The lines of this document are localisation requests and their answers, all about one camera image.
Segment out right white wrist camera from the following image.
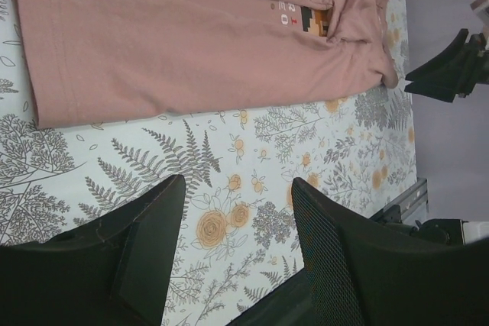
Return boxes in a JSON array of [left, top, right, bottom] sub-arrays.
[[470, 0, 489, 33]]

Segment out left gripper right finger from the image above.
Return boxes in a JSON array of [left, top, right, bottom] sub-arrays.
[[291, 178, 488, 325]]

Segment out dusty pink printed t-shirt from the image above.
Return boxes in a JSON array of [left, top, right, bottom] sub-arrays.
[[14, 0, 398, 128]]

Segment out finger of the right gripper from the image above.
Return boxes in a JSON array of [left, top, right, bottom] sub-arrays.
[[404, 28, 482, 103]]

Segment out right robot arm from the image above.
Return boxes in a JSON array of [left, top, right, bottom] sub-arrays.
[[371, 28, 488, 246]]

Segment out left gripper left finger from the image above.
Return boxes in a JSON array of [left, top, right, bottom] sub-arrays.
[[1, 175, 186, 325]]

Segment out floral patterned table mat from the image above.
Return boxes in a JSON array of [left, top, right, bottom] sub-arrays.
[[1, 0, 416, 325]]

